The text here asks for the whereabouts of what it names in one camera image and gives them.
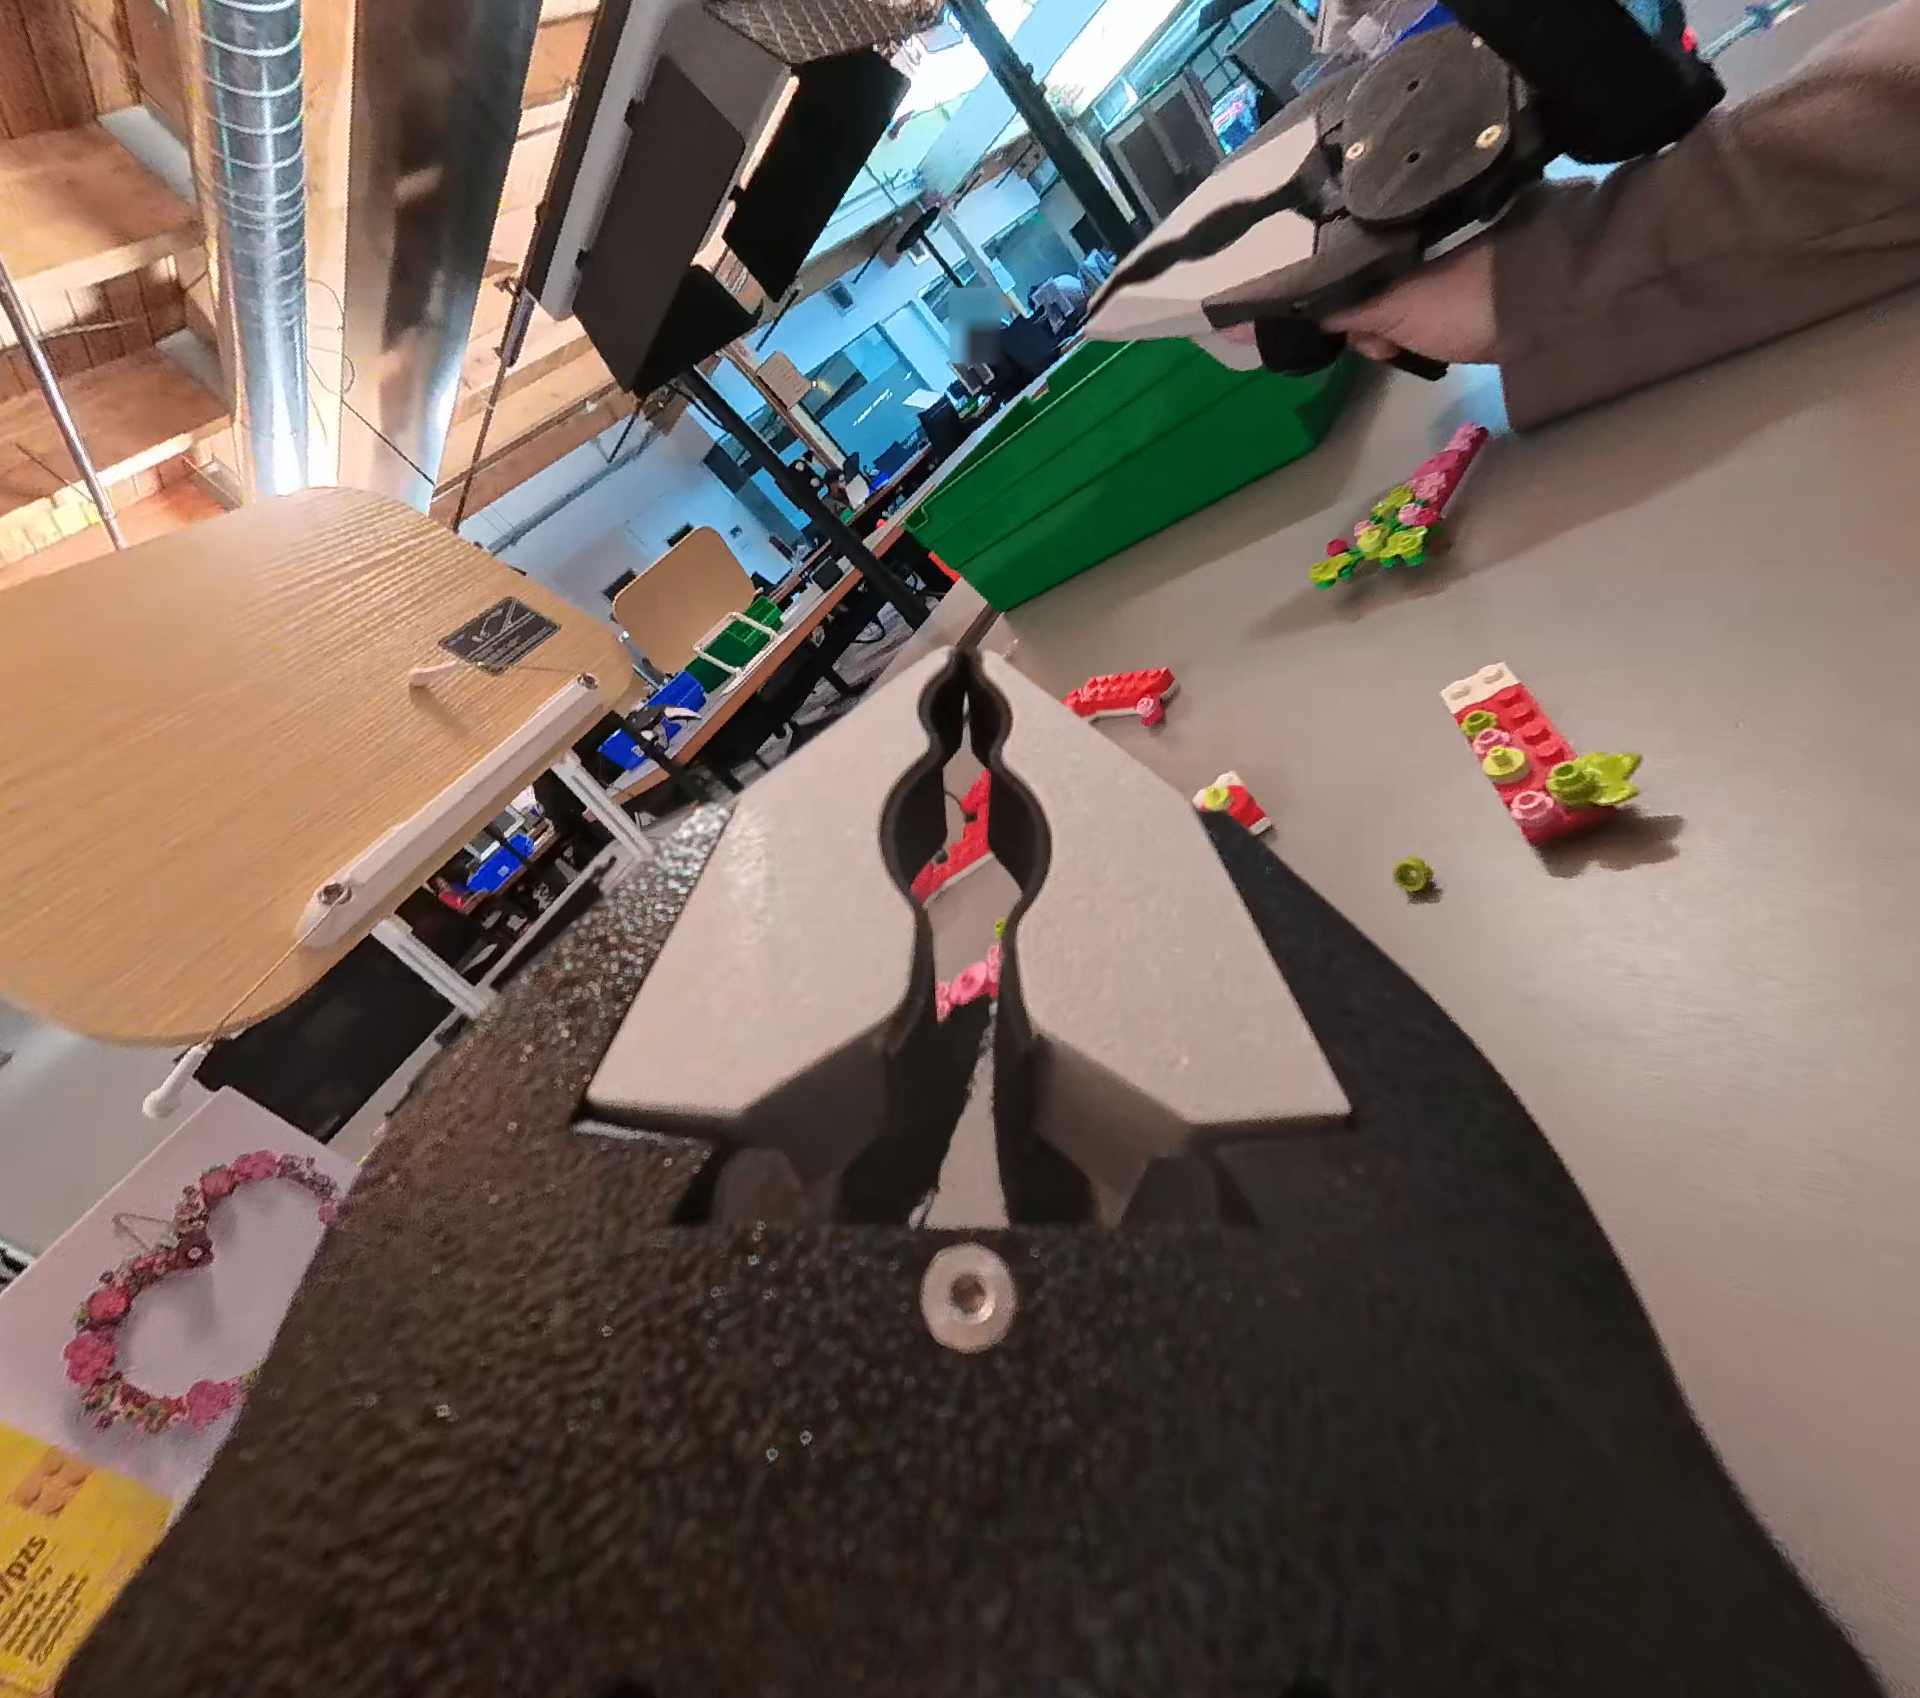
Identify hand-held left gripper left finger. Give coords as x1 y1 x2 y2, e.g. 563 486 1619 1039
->
583 645 975 1226

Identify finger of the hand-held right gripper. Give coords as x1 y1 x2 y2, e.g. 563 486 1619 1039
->
1079 204 1453 377
1113 111 1346 283

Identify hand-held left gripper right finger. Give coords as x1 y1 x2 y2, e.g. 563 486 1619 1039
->
970 645 1358 1234

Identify pink flower lego strip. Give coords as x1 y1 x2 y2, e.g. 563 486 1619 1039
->
1306 430 1493 591

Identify person's right forearm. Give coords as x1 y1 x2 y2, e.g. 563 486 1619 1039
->
1477 0 1920 435

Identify red lego plate piece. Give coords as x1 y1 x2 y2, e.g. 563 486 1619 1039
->
1060 664 1174 729

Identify red lego plate with flowers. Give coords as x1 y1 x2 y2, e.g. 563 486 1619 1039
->
1441 659 1645 849

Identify yellow and white lego box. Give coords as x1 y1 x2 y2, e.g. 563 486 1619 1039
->
0 1096 366 1698

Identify person's right hand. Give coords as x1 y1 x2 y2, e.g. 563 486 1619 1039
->
1340 252 1507 383

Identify green plastic bin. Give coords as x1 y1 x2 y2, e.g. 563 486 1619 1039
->
903 340 1358 615

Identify black stand pole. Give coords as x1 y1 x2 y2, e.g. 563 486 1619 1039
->
798 0 1147 252

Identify wooden chair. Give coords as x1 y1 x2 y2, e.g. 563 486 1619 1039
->
614 526 760 687

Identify black light stand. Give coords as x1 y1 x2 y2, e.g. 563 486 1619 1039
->
681 373 965 623

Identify studio light panel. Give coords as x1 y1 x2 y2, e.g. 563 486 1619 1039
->
514 0 935 399

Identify rounded pale wooden panel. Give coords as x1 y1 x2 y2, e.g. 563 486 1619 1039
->
0 486 646 1052

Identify silver ventilation duct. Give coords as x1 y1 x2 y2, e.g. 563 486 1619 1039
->
172 0 310 499

